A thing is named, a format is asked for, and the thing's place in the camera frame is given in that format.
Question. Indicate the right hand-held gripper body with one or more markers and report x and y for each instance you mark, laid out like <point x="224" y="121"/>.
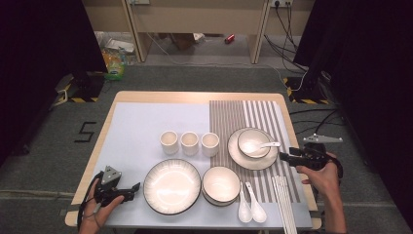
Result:
<point x="313" y="157"/>

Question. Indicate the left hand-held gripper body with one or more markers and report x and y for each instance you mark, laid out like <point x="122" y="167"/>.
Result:
<point x="109" y="193"/>

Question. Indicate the white ceramic spoon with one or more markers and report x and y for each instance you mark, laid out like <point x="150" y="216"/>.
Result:
<point x="271" y="144"/>
<point x="258" y="213"/>
<point x="245" y="213"/>

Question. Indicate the bundle of white chopsticks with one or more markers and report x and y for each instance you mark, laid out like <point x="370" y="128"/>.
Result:
<point x="284" y="201"/>

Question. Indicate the white cup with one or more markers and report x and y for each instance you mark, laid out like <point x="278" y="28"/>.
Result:
<point x="169" y="143"/>
<point x="189" y="143"/>
<point x="210" y="144"/>

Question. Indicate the person's left hand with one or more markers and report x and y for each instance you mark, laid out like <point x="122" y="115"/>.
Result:
<point x="97" y="216"/>

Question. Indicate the person's right hand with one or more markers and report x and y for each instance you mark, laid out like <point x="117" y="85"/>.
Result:
<point x="324" y="182"/>

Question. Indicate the black stand base hazard tape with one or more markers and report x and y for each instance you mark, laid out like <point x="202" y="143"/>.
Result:
<point x="302" y="89"/>
<point x="87" y="87"/>

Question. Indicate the striped woven placemat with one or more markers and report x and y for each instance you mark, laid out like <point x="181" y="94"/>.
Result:
<point x="224" y="117"/>

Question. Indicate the green yellow plastic bag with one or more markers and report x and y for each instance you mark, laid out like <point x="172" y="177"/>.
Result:
<point x="115" y="66"/>

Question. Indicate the red can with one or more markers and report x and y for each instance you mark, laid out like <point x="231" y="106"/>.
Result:
<point x="229" y="38"/>

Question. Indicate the clear plastic bag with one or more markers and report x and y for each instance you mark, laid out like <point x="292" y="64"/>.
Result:
<point x="120" y="44"/>

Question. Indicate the white crumpled paper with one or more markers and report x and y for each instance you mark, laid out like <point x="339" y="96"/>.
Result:
<point x="198" y="36"/>

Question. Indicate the brown cardboard box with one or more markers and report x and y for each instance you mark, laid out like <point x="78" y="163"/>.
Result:
<point x="183" y="41"/>

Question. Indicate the beige wooden desk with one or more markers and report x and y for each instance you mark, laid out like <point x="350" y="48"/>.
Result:
<point x="195" y="16"/>

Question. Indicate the white wall socket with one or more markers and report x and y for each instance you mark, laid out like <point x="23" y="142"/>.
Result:
<point x="281" y="2"/>

